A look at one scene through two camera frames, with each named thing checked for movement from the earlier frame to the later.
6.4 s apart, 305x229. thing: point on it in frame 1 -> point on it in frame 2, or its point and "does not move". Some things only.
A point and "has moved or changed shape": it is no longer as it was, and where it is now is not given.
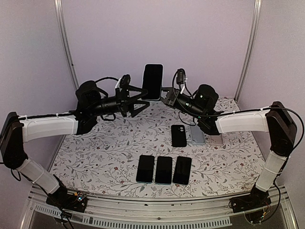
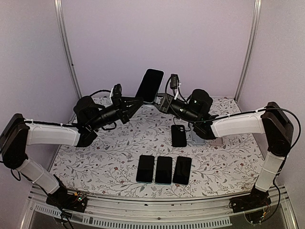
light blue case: (198, 136) does not move
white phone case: (216, 140) does not move
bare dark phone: (182, 171) does not move
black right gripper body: (173, 100) -> (167, 108)
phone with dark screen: (164, 170) does not move
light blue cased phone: (152, 81) has moved or changed shape
